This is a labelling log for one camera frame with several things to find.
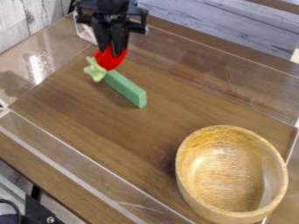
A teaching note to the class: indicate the clear acrylic corner bracket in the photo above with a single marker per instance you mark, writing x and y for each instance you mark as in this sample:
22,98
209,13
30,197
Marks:
83,25

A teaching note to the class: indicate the red plush strawberry toy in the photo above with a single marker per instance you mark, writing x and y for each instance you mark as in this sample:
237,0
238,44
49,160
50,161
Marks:
103,62

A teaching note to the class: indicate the green rectangular block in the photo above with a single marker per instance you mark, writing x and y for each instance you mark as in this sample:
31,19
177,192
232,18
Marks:
127,88

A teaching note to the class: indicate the black clamp with cable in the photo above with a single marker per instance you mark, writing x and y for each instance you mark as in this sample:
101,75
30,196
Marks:
37,214

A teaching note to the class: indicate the clear acrylic table barrier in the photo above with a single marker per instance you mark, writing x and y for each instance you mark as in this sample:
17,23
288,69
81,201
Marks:
98,153

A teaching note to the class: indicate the wooden bowl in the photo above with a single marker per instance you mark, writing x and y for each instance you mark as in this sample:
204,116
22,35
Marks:
232,174

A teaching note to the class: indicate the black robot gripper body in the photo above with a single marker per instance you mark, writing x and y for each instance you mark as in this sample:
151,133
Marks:
110,11

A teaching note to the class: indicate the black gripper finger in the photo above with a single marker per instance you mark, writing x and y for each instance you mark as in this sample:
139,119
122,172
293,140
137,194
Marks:
121,34
102,30

